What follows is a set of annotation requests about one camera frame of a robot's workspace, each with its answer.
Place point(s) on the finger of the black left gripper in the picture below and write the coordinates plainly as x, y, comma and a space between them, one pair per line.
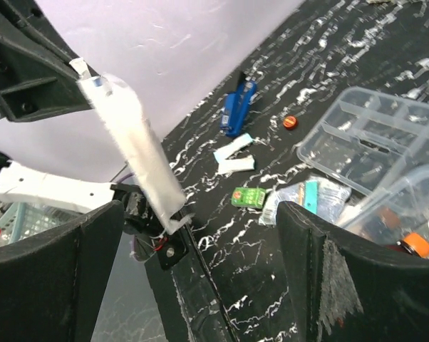
36, 79

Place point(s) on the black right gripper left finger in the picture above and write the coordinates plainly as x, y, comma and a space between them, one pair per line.
52, 284

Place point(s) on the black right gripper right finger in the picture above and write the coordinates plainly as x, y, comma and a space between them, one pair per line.
346, 288

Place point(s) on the amber bottle orange cap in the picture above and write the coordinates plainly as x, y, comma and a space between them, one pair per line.
401, 234

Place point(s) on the teal header plastic packet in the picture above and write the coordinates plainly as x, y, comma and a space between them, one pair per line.
308, 194

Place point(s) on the white blue gauze packet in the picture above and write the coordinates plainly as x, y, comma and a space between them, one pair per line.
120, 110

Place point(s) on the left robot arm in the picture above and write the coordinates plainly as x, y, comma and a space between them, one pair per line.
19, 183

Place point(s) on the clear medicine kit box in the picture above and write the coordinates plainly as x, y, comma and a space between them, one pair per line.
407, 195

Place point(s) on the green wind oil box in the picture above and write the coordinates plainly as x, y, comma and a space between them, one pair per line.
248, 197

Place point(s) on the clear compartment organizer tray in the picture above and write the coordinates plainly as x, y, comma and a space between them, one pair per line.
367, 139

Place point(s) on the white paper sachet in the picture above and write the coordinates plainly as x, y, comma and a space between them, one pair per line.
231, 148
236, 165

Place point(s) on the small red balm tin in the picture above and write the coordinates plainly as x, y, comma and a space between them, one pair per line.
290, 122

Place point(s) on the blue stapler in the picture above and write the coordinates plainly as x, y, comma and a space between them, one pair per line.
236, 106

